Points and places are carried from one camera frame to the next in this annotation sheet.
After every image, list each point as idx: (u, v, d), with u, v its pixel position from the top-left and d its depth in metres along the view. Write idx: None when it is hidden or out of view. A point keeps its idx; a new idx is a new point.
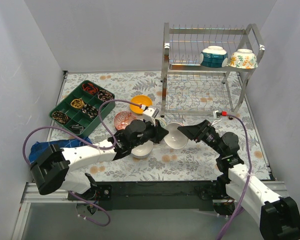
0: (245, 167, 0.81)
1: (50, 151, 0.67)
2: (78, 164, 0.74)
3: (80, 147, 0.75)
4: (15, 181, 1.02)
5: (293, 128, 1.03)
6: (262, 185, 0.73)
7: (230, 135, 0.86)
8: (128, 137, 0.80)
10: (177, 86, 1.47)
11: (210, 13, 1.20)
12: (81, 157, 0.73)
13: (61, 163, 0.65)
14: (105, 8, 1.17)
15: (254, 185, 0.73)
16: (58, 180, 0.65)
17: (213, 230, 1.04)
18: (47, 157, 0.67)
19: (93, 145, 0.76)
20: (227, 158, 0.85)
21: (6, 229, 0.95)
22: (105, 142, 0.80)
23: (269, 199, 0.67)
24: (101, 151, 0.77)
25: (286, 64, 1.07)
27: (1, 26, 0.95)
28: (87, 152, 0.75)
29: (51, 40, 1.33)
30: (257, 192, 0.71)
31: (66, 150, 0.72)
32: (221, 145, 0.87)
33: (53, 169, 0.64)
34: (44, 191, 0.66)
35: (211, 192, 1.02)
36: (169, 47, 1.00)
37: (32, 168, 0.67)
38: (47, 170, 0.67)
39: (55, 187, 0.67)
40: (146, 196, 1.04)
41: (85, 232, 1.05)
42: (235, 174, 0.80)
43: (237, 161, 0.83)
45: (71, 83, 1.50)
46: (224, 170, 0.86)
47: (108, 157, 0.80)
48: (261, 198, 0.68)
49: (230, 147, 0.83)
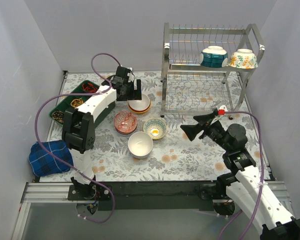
0: (257, 171, 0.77)
1: (69, 115, 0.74)
2: (96, 113, 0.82)
3: (89, 99, 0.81)
4: (15, 181, 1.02)
5: (293, 128, 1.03)
6: (274, 199, 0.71)
7: (235, 127, 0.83)
8: (121, 75, 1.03)
10: (177, 86, 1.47)
11: (210, 13, 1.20)
12: (95, 106, 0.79)
13: (85, 116, 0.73)
14: (106, 8, 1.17)
15: (265, 199, 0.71)
16: (91, 130, 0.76)
17: (213, 230, 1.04)
18: (70, 122, 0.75)
19: (96, 94, 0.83)
20: (237, 156, 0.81)
21: (6, 230, 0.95)
22: (103, 87, 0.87)
23: (281, 220, 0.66)
24: (105, 93, 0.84)
25: (286, 64, 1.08)
27: (1, 26, 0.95)
28: (95, 100, 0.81)
29: (51, 40, 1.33)
30: (269, 208, 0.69)
31: (80, 107, 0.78)
32: (228, 139, 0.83)
33: (82, 125, 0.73)
34: (87, 146, 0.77)
35: (211, 192, 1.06)
36: (169, 47, 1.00)
37: (65, 138, 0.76)
38: (77, 131, 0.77)
39: (91, 139, 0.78)
40: (146, 196, 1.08)
41: (85, 232, 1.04)
42: (245, 179, 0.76)
43: (247, 159, 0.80)
45: (71, 83, 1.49)
46: (232, 168, 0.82)
47: (111, 98, 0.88)
48: (272, 217, 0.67)
49: (237, 139, 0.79)
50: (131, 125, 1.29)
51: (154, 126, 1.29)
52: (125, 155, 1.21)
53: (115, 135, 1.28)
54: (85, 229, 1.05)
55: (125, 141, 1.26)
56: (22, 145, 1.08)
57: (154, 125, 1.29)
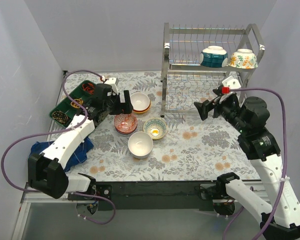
0: (279, 162, 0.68)
1: (32, 163, 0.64)
2: (67, 154, 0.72)
3: (58, 139, 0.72)
4: (15, 180, 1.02)
5: (293, 128, 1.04)
6: (293, 197, 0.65)
7: (252, 101, 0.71)
8: (100, 97, 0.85)
10: (177, 86, 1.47)
11: (210, 13, 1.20)
12: (65, 147, 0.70)
13: (51, 165, 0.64)
14: (105, 8, 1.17)
15: (283, 197, 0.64)
16: (60, 177, 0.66)
17: (213, 230, 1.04)
18: (35, 170, 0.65)
19: (67, 130, 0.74)
20: (258, 141, 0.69)
21: (6, 229, 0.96)
22: (77, 119, 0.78)
23: (296, 221, 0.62)
24: (78, 128, 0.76)
25: (286, 64, 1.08)
27: (1, 26, 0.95)
28: (66, 140, 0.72)
29: (51, 39, 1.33)
30: (285, 207, 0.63)
31: (47, 151, 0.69)
32: (245, 115, 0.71)
33: (48, 173, 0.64)
34: (59, 193, 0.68)
35: (211, 192, 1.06)
36: (169, 47, 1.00)
37: (33, 186, 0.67)
38: (45, 177, 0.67)
39: (63, 184, 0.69)
40: (146, 196, 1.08)
41: (85, 232, 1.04)
42: (265, 171, 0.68)
43: (270, 144, 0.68)
45: (71, 83, 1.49)
46: (251, 153, 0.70)
47: (87, 131, 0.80)
48: (287, 218, 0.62)
49: (257, 115, 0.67)
50: (131, 125, 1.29)
51: (154, 127, 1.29)
52: (125, 155, 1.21)
53: (115, 135, 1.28)
54: (85, 229, 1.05)
55: (125, 141, 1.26)
56: (22, 145, 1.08)
57: (154, 125, 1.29)
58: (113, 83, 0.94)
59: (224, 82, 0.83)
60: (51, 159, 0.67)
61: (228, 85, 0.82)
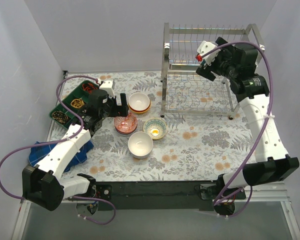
0: (266, 102, 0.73)
1: (27, 175, 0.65)
2: (62, 165, 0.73)
3: (53, 150, 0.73)
4: (15, 180, 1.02)
5: (294, 128, 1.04)
6: (275, 134, 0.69)
7: (243, 44, 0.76)
8: (95, 106, 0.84)
10: (177, 86, 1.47)
11: (210, 13, 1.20)
12: (59, 159, 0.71)
13: (45, 177, 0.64)
14: (106, 8, 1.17)
15: (265, 133, 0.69)
16: (54, 189, 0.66)
17: (213, 230, 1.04)
18: (30, 182, 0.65)
19: (63, 140, 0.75)
20: (249, 81, 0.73)
21: (5, 229, 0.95)
22: (73, 129, 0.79)
23: (274, 154, 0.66)
24: (74, 138, 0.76)
25: (287, 64, 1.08)
27: (1, 25, 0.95)
28: (61, 151, 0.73)
29: (50, 39, 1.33)
30: (266, 142, 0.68)
31: (42, 164, 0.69)
32: (236, 58, 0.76)
33: (42, 185, 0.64)
34: (54, 205, 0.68)
35: (211, 191, 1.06)
36: (169, 47, 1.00)
37: (28, 198, 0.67)
38: (40, 189, 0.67)
39: (58, 196, 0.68)
40: (146, 196, 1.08)
41: (85, 232, 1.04)
42: (250, 108, 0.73)
43: (260, 86, 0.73)
45: (71, 83, 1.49)
46: (240, 93, 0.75)
47: (83, 141, 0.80)
48: (266, 151, 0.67)
49: (245, 51, 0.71)
50: (131, 125, 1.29)
51: (154, 127, 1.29)
52: (125, 155, 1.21)
53: (115, 135, 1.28)
54: (85, 229, 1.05)
55: (125, 141, 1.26)
56: (22, 145, 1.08)
57: (154, 125, 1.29)
58: (109, 87, 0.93)
59: (199, 49, 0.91)
60: (46, 172, 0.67)
61: (202, 50, 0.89)
